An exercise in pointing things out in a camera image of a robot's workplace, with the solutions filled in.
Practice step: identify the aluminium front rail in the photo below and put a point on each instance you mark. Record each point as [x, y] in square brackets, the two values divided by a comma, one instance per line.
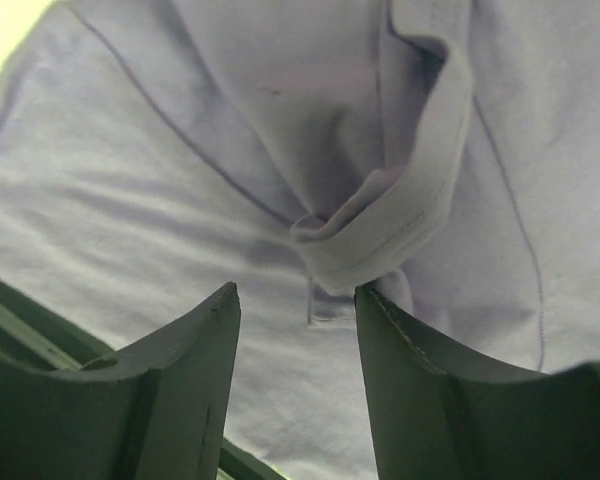
[25, 330]

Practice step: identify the purple t shirt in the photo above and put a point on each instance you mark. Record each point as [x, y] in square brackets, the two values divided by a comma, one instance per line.
[151, 151]

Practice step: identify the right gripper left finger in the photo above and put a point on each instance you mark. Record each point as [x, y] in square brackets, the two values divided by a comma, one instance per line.
[120, 410]

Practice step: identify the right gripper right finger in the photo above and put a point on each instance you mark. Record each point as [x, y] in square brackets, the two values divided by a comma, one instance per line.
[440, 410]

